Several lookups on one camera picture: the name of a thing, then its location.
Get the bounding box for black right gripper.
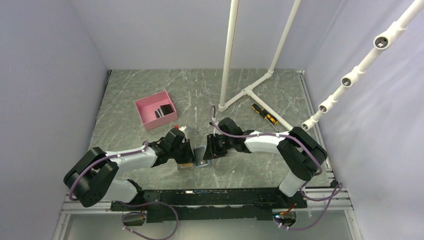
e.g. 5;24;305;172
202;133;234;161

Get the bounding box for grey leather card holder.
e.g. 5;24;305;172
177;145;212;171

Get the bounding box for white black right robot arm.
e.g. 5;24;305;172
202;117;328;208

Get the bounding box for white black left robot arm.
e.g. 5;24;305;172
63;126;196;210

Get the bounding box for black cards in box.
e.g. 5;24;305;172
154;104;175;119

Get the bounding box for pink plastic box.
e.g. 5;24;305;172
134;90;178;131

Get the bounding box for yellow black screwdriver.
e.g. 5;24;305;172
250;98;279;132

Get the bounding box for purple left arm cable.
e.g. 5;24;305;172
67;140;180;240

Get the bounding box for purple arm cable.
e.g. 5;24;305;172
67;140;180;240
210;105;344;232

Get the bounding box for white PVC pipe frame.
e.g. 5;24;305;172
217;0;309;140

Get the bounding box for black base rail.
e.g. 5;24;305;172
110;187;308;223

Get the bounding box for aluminium extrusion frame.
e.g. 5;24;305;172
52;71;365;240

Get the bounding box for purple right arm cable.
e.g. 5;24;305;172
210;105;344;232

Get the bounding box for white pipe with camera sockets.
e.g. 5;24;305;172
301;0;424;131

